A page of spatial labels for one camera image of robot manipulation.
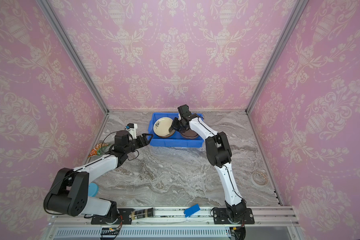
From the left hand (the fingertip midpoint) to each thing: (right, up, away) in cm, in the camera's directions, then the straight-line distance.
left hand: (150, 136), depth 88 cm
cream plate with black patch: (+4, +5, +16) cm, 17 cm away
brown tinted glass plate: (+24, +1, +16) cm, 29 cm away
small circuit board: (-17, -45, -15) cm, 50 cm away
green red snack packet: (-33, -8, +6) cm, 35 cm away
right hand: (+12, +6, +13) cm, 18 cm away
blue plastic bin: (+16, -2, +4) cm, 16 cm away
